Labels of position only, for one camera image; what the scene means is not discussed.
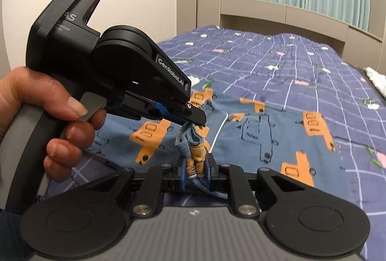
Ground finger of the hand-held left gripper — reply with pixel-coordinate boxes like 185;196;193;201
124;92;207;127
105;100;185;125

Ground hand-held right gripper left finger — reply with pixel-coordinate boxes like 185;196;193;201
80;158;186;215

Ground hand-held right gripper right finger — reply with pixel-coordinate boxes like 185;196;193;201
204;153;315;217

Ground blue pants with orange print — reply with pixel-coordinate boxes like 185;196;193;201
87;89;336;199

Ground person's left hand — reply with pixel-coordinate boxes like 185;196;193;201
0;66;107;184

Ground blue checked floral quilt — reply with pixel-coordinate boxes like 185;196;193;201
36;24;386;261

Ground beige headboard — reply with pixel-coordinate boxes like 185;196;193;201
220;0;386;67

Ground person's dark blue clothing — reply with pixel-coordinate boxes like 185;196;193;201
0;208;37;261

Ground light blue blanket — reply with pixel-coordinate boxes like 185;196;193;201
363;66;386;89

